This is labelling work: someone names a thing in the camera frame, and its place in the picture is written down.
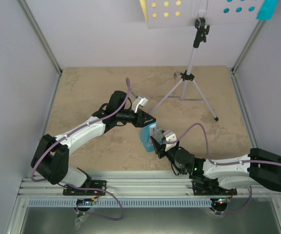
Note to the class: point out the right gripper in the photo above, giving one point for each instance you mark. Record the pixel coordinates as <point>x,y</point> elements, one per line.
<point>158,147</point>

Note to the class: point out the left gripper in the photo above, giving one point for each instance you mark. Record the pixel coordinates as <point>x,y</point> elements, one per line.
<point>139,122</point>

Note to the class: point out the blue metronome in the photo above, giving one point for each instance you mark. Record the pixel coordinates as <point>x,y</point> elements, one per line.
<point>145,138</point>

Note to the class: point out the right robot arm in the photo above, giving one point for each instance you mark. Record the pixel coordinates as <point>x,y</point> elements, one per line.
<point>209,176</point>

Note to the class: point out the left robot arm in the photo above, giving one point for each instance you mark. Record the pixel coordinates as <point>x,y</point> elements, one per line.
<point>51,158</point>

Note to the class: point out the white tripod music stand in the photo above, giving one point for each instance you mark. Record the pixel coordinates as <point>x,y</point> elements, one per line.
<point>186,76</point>

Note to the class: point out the white sheet yellow dots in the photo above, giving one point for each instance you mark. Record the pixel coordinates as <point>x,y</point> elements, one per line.
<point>169,13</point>

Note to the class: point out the white sheet blue dots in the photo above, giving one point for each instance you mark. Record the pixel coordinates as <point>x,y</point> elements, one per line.
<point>239,11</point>

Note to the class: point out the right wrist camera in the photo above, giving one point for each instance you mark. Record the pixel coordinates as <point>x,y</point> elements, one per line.
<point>169,139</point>

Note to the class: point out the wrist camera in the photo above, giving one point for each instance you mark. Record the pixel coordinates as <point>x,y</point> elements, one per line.
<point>169,139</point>
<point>138,102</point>

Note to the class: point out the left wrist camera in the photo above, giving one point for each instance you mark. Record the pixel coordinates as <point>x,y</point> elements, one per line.
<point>138,102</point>

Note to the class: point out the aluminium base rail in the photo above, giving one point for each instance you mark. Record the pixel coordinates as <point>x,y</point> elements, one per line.
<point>123,184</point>

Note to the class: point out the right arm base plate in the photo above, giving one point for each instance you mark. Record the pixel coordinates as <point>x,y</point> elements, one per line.
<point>211,187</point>

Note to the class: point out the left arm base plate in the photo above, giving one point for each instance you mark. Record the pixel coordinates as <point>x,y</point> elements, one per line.
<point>92,184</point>

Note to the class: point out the grey cable duct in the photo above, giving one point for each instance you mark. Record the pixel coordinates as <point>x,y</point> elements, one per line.
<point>123,202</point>

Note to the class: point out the right aluminium frame post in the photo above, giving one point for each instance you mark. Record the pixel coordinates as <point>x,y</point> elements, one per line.
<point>259,26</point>

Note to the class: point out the aluminium frame post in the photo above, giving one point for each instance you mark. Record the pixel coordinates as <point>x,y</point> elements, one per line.
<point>35,26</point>
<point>259,26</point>

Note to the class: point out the left aluminium frame post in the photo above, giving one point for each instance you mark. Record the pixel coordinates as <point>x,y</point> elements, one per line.
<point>35,26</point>

